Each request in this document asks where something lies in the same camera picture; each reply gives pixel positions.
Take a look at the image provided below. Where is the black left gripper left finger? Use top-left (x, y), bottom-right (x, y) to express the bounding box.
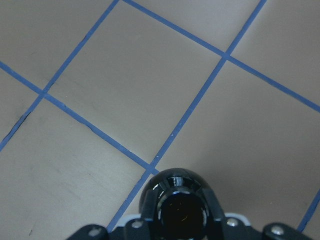
top-left (140, 189), bottom-right (164, 225)

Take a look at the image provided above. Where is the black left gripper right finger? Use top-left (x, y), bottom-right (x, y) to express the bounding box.
top-left (201, 187), bottom-right (223, 224)

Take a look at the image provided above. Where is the dark wine bottle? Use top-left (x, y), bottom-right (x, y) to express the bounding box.
top-left (138, 168), bottom-right (209, 240)

